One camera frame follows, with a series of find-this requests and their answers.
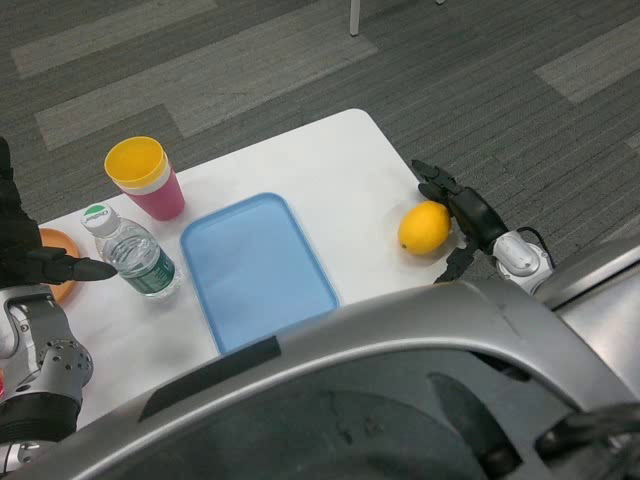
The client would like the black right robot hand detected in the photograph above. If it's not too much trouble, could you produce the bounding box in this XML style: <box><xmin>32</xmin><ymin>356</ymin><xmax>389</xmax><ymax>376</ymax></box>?
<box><xmin>410</xmin><ymin>159</ymin><xmax>510</xmax><ymax>286</ymax></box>

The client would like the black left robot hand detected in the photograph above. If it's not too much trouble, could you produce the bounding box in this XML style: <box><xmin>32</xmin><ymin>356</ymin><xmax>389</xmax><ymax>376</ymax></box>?
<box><xmin>0</xmin><ymin>136</ymin><xmax>118</xmax><ymax>289</ymax></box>

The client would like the yellow lemon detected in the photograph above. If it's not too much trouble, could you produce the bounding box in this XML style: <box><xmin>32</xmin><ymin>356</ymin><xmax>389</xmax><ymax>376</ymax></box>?
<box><xmin>397</xmin><ymin>200</ymin><xmax>453</xmax><ymax>257</ymax></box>

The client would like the orange plastic plate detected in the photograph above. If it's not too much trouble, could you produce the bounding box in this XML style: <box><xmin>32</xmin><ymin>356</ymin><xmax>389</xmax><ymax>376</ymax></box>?
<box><xmin>37</xmin><ymin>227</ymin><xmax>82</xmax><ymax>304</ymax></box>

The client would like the clear plastic water bottle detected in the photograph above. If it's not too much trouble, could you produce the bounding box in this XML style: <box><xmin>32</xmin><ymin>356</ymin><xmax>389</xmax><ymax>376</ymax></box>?
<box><xmin>80</xmin><ymin>203</ymin><xmax>183</xmax><ymax>300</ymax></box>

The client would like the white cup between cups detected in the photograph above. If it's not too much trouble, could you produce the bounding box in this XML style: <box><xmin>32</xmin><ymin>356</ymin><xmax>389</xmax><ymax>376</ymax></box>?
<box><xmin>117</xmin><ymin>169</ymin><xmax>173</xmax><ymax>196</ymax></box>

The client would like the yellow plastic cup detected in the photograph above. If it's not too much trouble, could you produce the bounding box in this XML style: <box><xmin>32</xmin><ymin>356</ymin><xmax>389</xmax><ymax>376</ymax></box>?
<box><xmin>103</xmin><ymin>136</ymin><xmax>171</xmax><ymax>190</ymax></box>

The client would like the pink plastic cup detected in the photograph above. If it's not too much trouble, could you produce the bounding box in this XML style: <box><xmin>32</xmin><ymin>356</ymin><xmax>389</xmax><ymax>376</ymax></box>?
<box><xmin>119</xmin><ymin>164</ymin><xmax>187</xmax><ymax>222</ymax></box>

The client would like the silver robot chest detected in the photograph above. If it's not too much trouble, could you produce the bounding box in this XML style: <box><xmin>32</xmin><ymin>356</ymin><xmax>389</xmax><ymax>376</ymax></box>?
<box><xmin>0</xmin><ymin>278</ymin><xmax>640</xmax><ymax>480</ymax></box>

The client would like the blue plastic tray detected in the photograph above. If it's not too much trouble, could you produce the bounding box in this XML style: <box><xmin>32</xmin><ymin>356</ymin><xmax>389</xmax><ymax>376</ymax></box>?
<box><xmin>179</xmin><ymin>192</ymin><xmax>341</xmax><ymax>356</ymax></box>

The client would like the black cable at right wrist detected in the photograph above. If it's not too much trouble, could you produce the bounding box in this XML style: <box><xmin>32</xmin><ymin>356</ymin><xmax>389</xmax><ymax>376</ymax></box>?
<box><xmin>514</xmin><ymin>225</ymin><xmax>557</xmax><ymax>269</ymax></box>

